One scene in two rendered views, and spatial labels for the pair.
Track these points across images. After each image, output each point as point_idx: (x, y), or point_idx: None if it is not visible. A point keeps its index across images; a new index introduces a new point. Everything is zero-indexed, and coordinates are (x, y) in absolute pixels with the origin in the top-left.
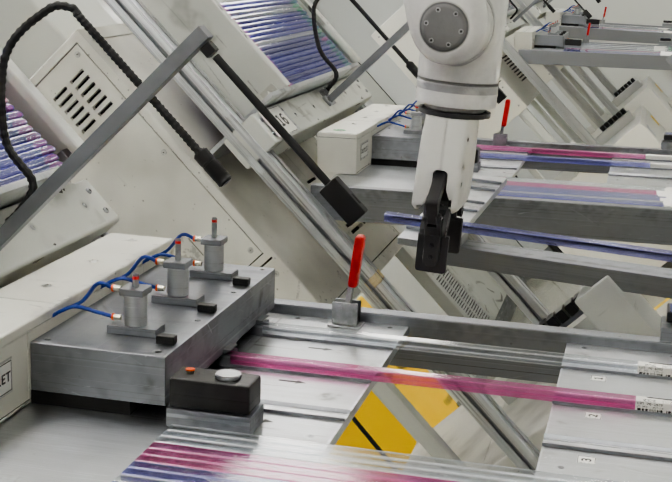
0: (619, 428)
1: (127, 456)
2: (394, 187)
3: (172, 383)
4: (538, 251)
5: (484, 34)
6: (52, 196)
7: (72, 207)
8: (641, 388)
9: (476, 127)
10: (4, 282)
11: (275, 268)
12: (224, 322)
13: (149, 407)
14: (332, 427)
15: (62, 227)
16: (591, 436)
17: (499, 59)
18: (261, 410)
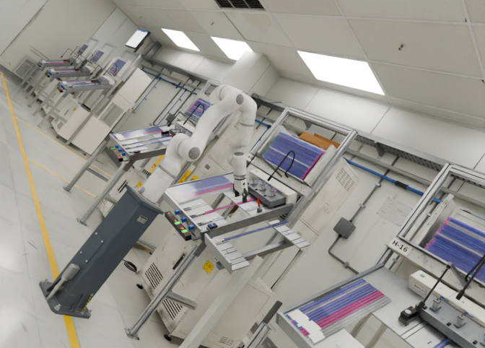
0: (202, 209)
1: None
2: (377, 282)
3: None
4: (271, 247)
5: (227, 161)
6: (273, 170)
7: (299, 185)
8: (208, 218)
9: (236, 180)
10: (281, 182)
11: None
12: (255, 193)
13: None
14: (228, 196)
15: (292, 185)
16: (203, 206)
17: (233, 170)
18: (234, 191)
